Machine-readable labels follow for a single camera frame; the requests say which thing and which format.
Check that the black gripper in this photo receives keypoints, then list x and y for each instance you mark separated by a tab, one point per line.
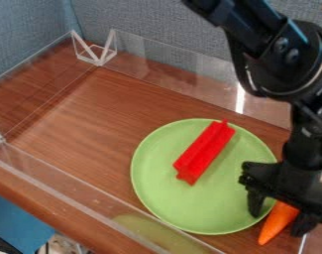
287	184

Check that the orange toy carrot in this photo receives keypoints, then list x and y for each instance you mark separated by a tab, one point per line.
281	216

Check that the green plate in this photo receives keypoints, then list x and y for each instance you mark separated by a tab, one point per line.
211	206

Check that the red plastic block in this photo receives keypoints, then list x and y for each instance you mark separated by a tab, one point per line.
195	159

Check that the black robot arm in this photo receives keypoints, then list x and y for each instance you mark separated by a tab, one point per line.
277	57

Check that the clear acrylic corner bracket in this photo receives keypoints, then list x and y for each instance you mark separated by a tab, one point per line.
93	53

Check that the clear acrylic enclosure wall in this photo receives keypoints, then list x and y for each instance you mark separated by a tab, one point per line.
73	120

